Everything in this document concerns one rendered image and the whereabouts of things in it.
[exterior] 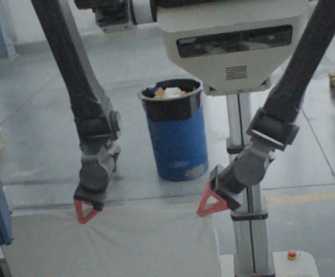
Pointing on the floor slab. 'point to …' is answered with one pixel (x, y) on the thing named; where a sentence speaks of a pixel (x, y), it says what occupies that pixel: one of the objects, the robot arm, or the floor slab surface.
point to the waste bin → (177, 129)
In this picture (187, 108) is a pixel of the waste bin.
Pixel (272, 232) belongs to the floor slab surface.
